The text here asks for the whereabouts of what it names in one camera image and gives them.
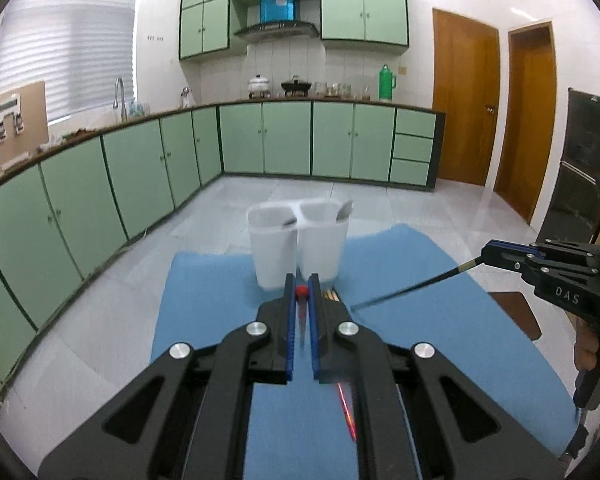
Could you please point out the white two-compartment utensil holder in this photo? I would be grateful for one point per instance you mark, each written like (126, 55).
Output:
(275, 255)

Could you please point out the crumpled cloth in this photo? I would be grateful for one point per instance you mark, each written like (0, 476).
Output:
(75, 136)

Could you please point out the blue wrapped hood chimney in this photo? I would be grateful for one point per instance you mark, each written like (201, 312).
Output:
(275, 7)

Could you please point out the metal kitchen faucet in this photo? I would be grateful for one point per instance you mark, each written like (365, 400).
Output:
(120, 85)

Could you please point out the glass jar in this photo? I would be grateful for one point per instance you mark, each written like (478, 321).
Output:
(332, 90)
(320, 89)
(346, 91)
(366, 92)

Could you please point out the green base cabinets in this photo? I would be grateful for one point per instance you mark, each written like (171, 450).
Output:
(130, 170)

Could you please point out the red patterned chopstick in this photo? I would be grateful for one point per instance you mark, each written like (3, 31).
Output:
(346, 410)

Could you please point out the black glossy appliance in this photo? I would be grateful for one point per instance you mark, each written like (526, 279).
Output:
(580, 160)

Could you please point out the wooden door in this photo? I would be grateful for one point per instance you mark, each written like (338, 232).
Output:
(530, 125)
(465, 100)

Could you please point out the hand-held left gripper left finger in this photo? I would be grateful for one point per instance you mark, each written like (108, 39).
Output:
(291, 340)

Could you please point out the black chopstick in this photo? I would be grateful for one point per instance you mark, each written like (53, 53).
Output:
(415, 285)

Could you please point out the green wall cabinets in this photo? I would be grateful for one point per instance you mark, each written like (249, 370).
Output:
(362, 10)

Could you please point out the person's right hand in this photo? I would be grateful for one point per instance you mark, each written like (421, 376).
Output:
(586, 352)

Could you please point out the metal spoon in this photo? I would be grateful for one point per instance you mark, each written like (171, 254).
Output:
(345, 210)

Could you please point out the black wok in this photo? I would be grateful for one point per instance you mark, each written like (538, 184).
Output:
(295, 86)

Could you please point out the light wooden chopstick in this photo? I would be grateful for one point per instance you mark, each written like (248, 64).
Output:
(330, 295)

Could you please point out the white window blind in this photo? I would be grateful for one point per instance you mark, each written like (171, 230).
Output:
(65, 50)

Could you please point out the black range hood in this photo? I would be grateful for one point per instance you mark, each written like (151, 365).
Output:
(275, 29)

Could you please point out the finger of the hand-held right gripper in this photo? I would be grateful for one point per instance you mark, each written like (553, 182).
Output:
(500, 259)
(505, 246)

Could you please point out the blue mat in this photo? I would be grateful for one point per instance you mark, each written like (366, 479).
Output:
(430, 335)

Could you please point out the green thermos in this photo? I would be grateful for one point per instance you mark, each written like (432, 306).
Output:
(386, 85)

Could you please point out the white cooking pot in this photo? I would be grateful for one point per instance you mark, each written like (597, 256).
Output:
(259, 85)

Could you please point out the clear bottles by faucet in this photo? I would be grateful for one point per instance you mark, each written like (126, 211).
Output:
(140, 108)

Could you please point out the brown countertop water purifier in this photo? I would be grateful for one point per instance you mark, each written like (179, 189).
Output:
(30, 110)

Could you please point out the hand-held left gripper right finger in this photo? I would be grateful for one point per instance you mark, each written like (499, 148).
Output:
(315, 340)

